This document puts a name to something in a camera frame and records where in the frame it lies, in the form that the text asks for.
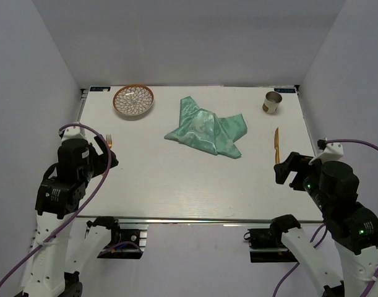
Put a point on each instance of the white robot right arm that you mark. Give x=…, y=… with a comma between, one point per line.
x=354, y=231

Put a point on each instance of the gold fork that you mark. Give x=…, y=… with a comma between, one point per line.
x=109, y=140

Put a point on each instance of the gold knife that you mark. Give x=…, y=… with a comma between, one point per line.
x=276, y=146

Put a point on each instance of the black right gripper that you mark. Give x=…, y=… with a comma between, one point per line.
x=293, y=162

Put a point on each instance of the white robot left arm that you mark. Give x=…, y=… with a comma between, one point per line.
x=57, y=206

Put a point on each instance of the blue label sticker right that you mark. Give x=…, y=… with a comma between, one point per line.
x=285, y=90

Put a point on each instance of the blue label sticker left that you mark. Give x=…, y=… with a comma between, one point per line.
x=99, y=89

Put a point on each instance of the blue label sticker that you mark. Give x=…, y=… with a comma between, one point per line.
x=285, y=90
x=99, y=89

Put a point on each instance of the patterned orange rim plate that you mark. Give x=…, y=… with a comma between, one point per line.
x=133, y=101

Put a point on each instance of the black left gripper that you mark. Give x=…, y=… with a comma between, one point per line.
x=101, y=158

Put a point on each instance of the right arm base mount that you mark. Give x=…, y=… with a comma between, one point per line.
x=263, y=247

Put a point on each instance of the metal cup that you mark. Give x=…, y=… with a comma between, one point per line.
x=271, y=102

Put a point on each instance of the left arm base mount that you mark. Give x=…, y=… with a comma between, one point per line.
x=124, y=243

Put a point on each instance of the green satin cloth napkin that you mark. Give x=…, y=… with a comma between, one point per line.
x=203, y=130

